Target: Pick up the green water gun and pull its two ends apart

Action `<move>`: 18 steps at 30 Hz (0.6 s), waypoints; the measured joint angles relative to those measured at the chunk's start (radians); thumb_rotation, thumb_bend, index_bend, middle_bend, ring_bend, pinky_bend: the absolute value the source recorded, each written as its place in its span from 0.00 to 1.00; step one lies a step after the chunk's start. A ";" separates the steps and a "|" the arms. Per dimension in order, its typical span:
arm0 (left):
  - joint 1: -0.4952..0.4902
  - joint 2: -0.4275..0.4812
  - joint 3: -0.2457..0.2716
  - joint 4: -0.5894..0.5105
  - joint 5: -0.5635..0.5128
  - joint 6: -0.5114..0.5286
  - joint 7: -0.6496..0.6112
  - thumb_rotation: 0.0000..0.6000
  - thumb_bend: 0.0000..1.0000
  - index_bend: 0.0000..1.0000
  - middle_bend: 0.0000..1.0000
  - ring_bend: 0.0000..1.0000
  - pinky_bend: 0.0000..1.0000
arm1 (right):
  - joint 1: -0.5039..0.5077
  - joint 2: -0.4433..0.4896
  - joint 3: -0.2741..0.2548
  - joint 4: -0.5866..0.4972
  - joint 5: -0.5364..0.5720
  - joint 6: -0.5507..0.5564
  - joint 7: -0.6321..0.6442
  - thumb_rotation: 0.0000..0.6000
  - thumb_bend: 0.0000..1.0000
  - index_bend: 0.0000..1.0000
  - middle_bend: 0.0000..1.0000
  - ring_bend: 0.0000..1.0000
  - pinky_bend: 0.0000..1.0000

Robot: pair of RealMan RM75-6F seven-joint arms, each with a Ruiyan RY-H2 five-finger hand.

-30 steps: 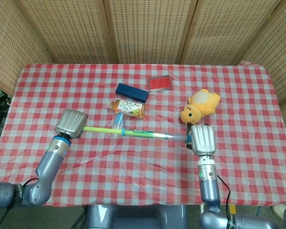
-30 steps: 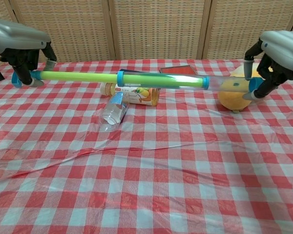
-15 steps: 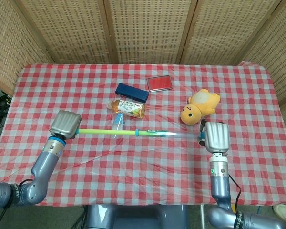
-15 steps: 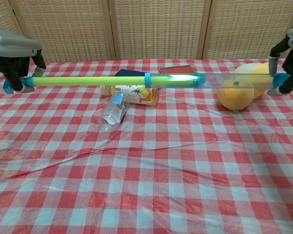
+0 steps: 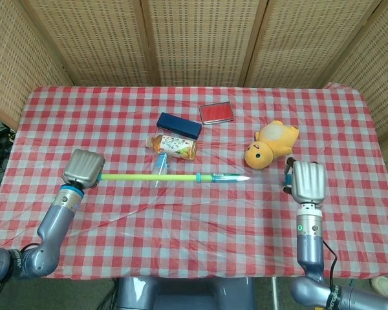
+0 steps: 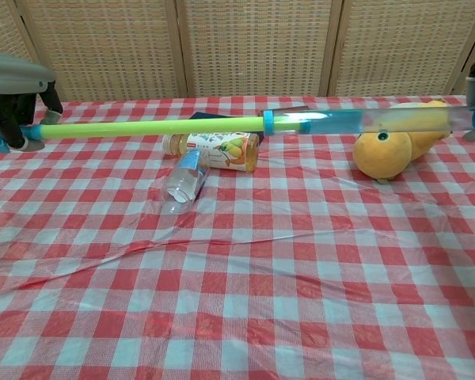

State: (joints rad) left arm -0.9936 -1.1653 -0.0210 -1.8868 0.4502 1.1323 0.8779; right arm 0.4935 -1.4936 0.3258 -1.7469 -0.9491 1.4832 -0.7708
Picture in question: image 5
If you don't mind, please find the amber tea bottle printed label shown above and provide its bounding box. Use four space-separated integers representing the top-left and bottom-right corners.
145 134 198 161

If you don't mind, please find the small clear spray bottle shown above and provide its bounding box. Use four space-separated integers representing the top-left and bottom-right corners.
151 152 170 188

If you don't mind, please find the black cables bundle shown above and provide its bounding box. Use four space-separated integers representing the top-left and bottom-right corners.
0 121 17 177

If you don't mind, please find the orange plush toy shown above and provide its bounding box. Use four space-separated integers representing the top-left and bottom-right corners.
244 119 301 171

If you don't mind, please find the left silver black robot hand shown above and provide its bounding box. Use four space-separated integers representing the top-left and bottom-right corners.
60 148 106 191

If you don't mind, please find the white table leg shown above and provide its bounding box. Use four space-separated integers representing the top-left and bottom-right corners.
270 276 279 310

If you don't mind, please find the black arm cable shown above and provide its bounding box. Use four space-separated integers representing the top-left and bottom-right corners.
321 240 340 288

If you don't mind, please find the red ink pad silver rim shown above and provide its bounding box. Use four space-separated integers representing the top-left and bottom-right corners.
199 101 235 126

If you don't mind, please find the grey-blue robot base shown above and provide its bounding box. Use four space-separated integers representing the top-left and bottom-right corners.
116 276 256 310

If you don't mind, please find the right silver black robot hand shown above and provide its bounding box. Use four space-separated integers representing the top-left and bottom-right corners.
283 157 327 205

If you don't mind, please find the red white checkered tablecloth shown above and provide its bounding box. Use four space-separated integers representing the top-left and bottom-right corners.
0 84 388 280

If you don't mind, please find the navy blue rectangular box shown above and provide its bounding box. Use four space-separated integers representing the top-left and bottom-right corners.
156 112 203 141

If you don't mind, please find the woven bamboo screen panel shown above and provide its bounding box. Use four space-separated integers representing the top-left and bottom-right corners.
0 0 72 130
138 0 269 87
319 0 388 214
19 0 161 87
242 0 388 88

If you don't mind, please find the white sneaker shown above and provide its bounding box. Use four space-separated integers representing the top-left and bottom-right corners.
370 275 388 295

